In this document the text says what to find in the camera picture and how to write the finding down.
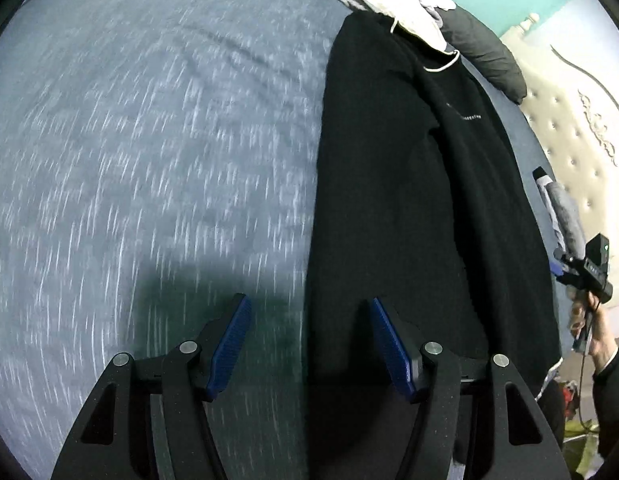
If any black sweater with white trim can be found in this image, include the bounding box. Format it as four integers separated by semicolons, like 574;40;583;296
306;12;564;479

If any person's right hand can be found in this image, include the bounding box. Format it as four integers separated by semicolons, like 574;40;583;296
569;288;619;374

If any black cable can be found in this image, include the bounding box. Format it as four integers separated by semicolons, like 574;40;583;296
574;303;598;434

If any grey pillow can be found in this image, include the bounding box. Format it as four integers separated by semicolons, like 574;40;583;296
533;167;586;259

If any person's right forearm black sleeve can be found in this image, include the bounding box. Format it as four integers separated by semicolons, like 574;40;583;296
593;350;619;460

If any blue-grey bed sheet mattress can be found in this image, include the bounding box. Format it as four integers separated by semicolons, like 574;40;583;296
0;0;547;479

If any cream tufted headboard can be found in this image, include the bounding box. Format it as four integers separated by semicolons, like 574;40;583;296
501;13;619;308

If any dark grey rolled duvet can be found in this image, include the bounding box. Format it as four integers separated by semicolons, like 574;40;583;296
436;6;527;105

